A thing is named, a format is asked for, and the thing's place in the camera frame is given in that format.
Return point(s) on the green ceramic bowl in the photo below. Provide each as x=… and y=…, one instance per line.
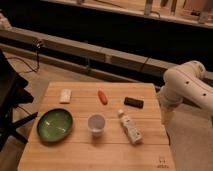
x=54, y=125

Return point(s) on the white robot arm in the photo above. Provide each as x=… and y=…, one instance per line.
x=185, y=82

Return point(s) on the orange carrot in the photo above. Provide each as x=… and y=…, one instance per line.
x=102, y=97

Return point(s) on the dark chocolate bar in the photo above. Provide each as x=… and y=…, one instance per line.
x=133, y=102

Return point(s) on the clear plastic cup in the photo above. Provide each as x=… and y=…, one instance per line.
x=96, y=124

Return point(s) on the white rectangular sponge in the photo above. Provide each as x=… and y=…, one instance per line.
x=65, y=96

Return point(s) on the white plastic bottle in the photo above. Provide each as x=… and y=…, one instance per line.
x=129, y=127

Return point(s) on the black chair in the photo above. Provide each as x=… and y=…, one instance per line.
x=12, y=93

